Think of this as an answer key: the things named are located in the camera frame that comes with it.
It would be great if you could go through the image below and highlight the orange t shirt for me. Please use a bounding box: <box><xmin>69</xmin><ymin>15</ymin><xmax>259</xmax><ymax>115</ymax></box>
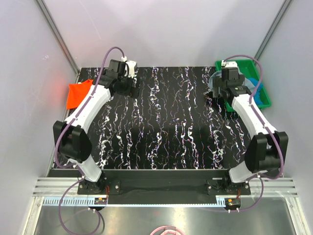
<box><xmin>67</xmin><ymin>79</ymin><xmax>93</xmax><ymax>110</ymax></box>

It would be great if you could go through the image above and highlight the aluminium corner post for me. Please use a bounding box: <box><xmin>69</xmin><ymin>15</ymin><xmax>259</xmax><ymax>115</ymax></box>
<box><xmin>254</xmin><ymin>0</ymin><xmax>293</xmax><ymax>61</ymax></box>
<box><xmin>34</xmin><ymin>0</ymin><xmax>80</xmax><ymax>75</ymax></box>

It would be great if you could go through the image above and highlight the right connector box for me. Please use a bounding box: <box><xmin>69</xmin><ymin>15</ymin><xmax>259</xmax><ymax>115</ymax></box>
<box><xmin>225</xmin><ymin>198</ymin><xmax>241</xmax><ymax>210</ymax></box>

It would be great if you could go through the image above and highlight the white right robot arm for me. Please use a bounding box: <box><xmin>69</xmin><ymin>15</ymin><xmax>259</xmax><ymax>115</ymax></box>
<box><xmin>212</xmin><ymin>66</ymin><xmax>289</xmax><ymax>194</ymax></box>

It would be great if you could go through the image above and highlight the grey-blue t shirt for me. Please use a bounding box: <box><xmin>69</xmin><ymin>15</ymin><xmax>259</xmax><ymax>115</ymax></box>
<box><xmin>208</xmin><ymin>70</ymin><xmax>255</xmax><ymax>92</ymax></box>

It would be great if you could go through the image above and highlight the left aluminium corner post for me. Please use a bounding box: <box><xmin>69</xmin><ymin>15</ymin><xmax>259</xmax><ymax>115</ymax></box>
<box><xmin>34</xmin><ymin>0</ymin><xmax>80</xmax><ymax>75</ymax></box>

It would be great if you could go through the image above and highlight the left connector box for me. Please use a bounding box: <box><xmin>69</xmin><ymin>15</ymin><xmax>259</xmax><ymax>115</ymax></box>
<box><xmin>94</xmin><ymin>195</ymin><xmax>108</xmax><ymax>205</ymax></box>

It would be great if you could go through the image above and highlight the pink cable loop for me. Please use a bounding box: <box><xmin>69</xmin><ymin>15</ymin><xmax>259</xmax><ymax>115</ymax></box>
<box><xmin>149</xmin><ymin>226</ymin><xmax>185</xmax><ymax>235</ymax></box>

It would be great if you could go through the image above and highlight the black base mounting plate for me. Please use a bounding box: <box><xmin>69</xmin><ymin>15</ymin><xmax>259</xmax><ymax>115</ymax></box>
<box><xmin>78</xmin><ymin>169</ymin><xmax>251</xmax><ymax>196</ymax></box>

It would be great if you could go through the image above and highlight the green plastic bin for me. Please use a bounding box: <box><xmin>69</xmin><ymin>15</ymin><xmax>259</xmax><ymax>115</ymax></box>
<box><xmin>215</xmin><ymin>59</ymin><xmax>271</xmax><ymax>112</ymax></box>

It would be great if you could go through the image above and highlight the aluminium frame rail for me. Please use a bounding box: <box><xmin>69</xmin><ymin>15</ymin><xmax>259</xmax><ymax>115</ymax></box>
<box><xmin>32</xmin><ymin>178</ymin><xmax>298</xmax><ymax>208</ymax></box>

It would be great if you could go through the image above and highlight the blue t shirt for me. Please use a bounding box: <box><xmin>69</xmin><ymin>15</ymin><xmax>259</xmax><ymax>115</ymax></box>
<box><xmin>246</xmin><ymin>78</ymin><xmax>263</xmax><ymax>106</ymax></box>

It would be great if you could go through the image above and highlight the connector box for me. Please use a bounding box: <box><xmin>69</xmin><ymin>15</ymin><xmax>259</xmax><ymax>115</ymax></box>
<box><xmin>94</xmin><ymin>195</ymin><xmax>108</xmax><ymax>205</ymax></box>
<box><xmin>225</xmin><ymin>198</ymin><xmax>241</xmax><ymax>210</ymax></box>

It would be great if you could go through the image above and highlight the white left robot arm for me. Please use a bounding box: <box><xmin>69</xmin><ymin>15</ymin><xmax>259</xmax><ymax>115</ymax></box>
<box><xmin>53</xmin><ymin>58</ymin><xmax>141</xmax><ymax>194</ymax></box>

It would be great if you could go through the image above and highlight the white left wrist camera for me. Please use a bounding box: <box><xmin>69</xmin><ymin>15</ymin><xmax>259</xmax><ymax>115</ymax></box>
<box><xmin>121</xmin><ymin>56</ymin><xmax>137</xmax><ymax>78</ymax></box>

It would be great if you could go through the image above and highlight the right aluminium corner post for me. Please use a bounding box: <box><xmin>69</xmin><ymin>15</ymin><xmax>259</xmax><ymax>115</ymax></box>
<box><xmin>254</xmin><ymin>0</ymin><xmax>293</xmax><ymax>61</ymax></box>

